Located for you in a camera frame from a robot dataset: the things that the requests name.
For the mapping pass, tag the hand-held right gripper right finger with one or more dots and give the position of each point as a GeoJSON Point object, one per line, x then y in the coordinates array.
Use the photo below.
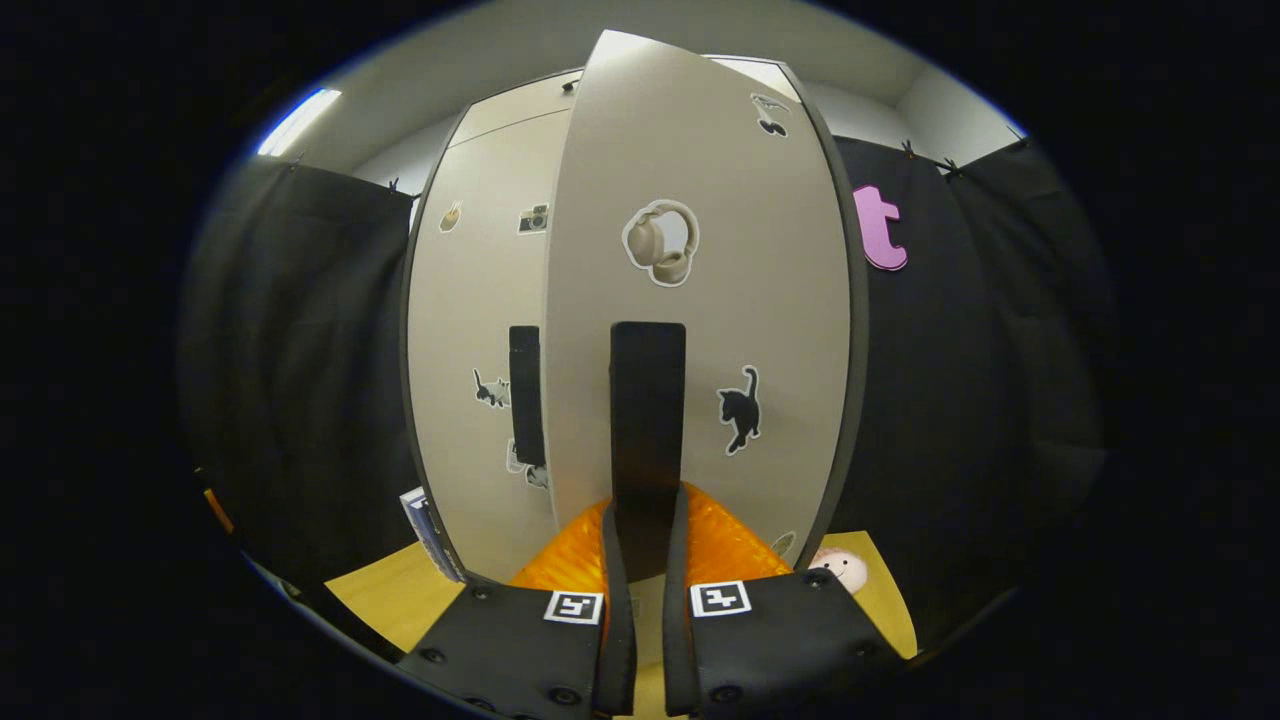
{"type": "Point", "coordinates": [675, 640]}

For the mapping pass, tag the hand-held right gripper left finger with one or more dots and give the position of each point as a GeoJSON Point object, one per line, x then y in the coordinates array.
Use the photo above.
{"type": "Point", "coordinates": [615, 620]}

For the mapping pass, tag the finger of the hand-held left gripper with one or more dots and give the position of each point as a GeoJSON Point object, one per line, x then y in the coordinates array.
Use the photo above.
{"type": "Point", "coordinates": [218, 510]}

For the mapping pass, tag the beige cabinet door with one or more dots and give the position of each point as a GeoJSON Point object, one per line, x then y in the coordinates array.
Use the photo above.
{"type": "Point", "coordinates": [700, 150]}
{"type": "Point", "coordinates": [470, 300]}

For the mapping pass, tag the beige double-door shoe cabinet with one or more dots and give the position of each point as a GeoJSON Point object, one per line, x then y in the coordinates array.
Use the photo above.
{"type": "Point", "coordinates": [855, 350]}

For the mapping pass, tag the pink smiling plush toy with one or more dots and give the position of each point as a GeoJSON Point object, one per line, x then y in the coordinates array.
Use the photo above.
{"type": "Point", "coordinates": [845, 568]}

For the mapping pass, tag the stack of white boxes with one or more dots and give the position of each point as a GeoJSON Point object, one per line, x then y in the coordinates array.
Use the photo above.
{"type": "Point", "coordinates": [430, 530]}

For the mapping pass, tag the short ceiling light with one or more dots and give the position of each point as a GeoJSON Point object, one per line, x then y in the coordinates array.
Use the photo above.
{"type": "Point", "coordinates": [298, 122]}

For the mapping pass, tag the black backdrop cloth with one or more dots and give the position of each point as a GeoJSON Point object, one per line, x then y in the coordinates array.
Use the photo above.
{"type": "Point", "coordinates": [980, 380]}

